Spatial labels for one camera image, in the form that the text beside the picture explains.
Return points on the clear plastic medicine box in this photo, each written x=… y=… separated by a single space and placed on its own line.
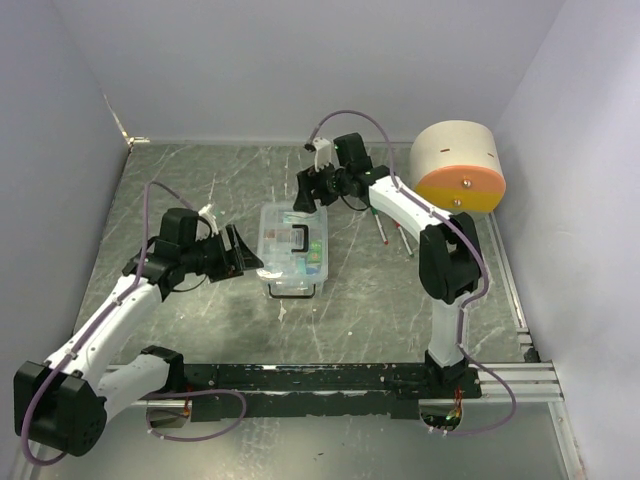
x=299 y=280

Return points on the red capped marker pen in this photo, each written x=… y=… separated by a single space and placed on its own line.
x=405 y=241

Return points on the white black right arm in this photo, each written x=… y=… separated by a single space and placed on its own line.
x=450 y=264

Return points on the cream round drawer cabinet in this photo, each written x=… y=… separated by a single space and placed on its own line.
x=455 y=166

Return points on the green capped marker pen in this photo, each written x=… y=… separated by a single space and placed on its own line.
x=380 y=227

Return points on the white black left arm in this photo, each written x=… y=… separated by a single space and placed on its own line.
x=66 y=401

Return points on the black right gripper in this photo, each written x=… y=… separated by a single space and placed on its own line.
x=314 y=185

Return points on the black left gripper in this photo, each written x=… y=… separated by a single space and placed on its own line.
x=223 y=257

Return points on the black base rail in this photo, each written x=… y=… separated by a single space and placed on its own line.
x=216 y=407

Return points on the aluminium frame rail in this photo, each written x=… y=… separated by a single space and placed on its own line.
x=528 y=381

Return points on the clear plastic box lid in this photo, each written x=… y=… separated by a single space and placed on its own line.
x=285 y=235

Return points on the small green medicine box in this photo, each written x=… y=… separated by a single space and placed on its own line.
x=315 y=254

